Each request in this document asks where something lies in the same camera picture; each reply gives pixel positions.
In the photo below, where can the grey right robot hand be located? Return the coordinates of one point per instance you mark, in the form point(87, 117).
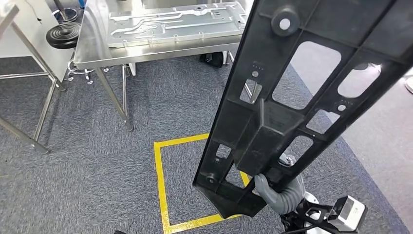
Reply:
point(284, 202)

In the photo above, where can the black plastic panel part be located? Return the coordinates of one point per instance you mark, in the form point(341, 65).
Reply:
point(274, 129)

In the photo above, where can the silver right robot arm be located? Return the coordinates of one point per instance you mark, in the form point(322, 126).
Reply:
point(314, 227)

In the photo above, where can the stainless steel workbench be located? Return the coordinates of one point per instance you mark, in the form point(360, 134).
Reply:
point(96, 48)

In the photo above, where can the yellow floor tape square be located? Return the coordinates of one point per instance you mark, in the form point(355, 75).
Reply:
point(159, 181)

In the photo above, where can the small black device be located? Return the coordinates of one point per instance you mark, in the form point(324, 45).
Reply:
point(213, 59)

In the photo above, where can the machined aluminium fixture plate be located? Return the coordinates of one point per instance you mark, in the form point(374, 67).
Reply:
point(177, 29)

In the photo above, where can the black round stool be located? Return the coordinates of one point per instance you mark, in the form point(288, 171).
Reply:
point(63, 35)

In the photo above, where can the white steel-legged table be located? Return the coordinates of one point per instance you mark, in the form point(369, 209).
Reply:
point(19, 42)

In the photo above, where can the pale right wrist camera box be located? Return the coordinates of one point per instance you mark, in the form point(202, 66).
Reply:
point(350, 213)

